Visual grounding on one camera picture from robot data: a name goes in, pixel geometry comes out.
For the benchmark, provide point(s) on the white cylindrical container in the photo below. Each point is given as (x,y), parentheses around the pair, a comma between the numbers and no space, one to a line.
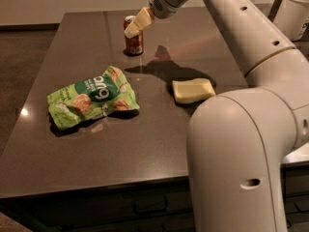
(292,18)

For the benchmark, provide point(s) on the green rice chip bag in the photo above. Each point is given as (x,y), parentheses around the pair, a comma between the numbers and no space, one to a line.
(91,99)

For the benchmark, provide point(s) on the dark drawer cabinet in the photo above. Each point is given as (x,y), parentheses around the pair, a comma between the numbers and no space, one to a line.
(57,200)

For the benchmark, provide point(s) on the black drawer handle left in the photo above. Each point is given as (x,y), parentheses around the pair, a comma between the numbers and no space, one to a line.
(144,207)

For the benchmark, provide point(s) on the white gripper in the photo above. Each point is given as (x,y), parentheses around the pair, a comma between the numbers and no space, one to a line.
(159,4)

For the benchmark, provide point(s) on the red coke can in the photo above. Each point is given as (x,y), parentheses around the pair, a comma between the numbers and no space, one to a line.
(135,45)

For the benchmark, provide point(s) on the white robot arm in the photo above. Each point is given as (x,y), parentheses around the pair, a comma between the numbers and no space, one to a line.
(236,140)

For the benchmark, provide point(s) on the yellow sponge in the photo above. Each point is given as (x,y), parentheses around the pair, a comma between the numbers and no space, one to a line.
(194,90)

